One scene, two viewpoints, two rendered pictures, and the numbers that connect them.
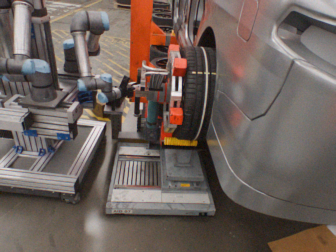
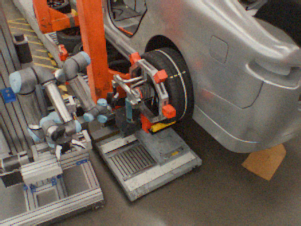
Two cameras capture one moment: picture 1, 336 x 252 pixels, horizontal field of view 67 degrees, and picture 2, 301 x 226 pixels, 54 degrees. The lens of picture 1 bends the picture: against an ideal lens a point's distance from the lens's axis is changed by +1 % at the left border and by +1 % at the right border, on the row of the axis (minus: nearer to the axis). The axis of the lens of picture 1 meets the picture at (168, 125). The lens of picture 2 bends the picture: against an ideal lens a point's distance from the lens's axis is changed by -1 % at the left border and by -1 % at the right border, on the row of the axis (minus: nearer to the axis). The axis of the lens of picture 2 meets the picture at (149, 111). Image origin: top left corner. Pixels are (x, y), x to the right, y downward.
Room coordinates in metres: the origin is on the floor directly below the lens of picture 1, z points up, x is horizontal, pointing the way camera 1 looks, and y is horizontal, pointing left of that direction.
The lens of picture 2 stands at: (-0.29, 0.86, 2.40)
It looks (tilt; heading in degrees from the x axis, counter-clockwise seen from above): 40 degrees down; 336
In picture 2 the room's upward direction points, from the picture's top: straight up
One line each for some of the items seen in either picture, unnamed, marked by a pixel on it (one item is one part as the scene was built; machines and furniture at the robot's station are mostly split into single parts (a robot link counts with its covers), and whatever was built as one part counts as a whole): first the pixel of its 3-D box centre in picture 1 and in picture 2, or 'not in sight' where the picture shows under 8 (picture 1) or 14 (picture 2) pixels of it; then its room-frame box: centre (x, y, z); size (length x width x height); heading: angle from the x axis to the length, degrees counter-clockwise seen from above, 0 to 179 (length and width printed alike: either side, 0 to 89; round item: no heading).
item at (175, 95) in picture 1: (171, 93); (147, 91); (1.62, 0.01, 0.85); 0.54 x 0.07 x 0.54; 7
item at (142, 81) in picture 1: (156, 72); (140, 85); (1.51, 0.12, 1.03); 0.19 x 0.18 x 0.11; 97
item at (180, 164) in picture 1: (184, 151); (162, 128); (1.65, -0.16, 0.32); 0.40 x 0.30 x 0.28; 7
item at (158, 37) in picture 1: (165, 33); (66, 15); (4.06, 0.23, 0.69); 0.52 x 0.17 x 0.35; 97
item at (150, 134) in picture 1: (165, 135); (135, 120); (1.94, 0.02, 0.26); 0.42 x 0.18 x 0.35; 97
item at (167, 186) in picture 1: (181, 168); (161, 141); (1.65, -0.16, 0.13); 0.50 x 0.36 x 0.10; 7
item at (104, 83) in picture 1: (104, 83); (101, 107); (1.52, 0.46, 0.91); 0.11 x 0.08 x 0.11; 121
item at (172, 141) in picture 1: (180, 141); (163, 124); (1.52, -0.11, 0.51); 0.29 x 0.06 x 0.06; 97
